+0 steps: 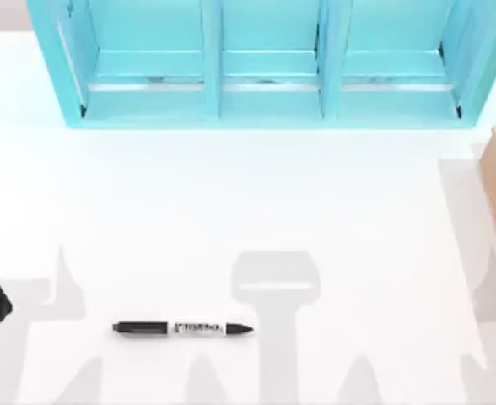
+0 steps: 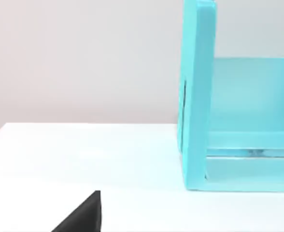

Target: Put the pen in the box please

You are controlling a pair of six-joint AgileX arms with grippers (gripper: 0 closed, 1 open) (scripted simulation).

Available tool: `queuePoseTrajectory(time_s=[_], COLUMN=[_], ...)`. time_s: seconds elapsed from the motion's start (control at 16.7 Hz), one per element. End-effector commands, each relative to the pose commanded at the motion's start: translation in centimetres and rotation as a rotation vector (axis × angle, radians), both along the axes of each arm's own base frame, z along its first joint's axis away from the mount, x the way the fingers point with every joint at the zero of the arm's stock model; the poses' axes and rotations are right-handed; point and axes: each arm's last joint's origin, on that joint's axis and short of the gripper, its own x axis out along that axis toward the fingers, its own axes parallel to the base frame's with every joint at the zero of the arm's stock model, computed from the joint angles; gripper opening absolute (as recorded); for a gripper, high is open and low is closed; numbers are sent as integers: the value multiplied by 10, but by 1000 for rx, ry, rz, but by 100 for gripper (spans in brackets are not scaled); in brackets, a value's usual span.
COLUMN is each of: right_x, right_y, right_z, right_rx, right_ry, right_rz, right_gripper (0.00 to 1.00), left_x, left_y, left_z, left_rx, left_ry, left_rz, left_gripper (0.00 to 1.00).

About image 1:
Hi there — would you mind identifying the light blue rack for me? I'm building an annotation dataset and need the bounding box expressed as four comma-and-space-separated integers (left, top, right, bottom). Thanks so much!
24, 0, 496, 131

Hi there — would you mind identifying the black and white marker pen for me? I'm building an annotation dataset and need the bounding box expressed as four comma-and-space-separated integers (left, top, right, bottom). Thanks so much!
111, 321, 256, 338

